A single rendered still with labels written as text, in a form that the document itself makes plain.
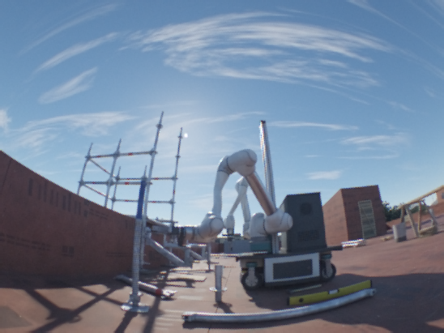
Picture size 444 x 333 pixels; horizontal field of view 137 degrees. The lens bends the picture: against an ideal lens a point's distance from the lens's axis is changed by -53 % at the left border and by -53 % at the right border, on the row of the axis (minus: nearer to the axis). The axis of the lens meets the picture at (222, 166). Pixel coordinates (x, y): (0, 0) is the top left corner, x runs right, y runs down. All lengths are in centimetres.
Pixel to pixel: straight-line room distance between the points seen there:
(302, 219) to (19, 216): 217
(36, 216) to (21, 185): 24
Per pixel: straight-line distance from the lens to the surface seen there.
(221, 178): 131
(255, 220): 161
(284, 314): 99
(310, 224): 172
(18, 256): 151
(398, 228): 424
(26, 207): 149
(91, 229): 192
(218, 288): 135
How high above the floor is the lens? 40
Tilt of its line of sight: 25 degrees up
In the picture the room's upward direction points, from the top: straight up
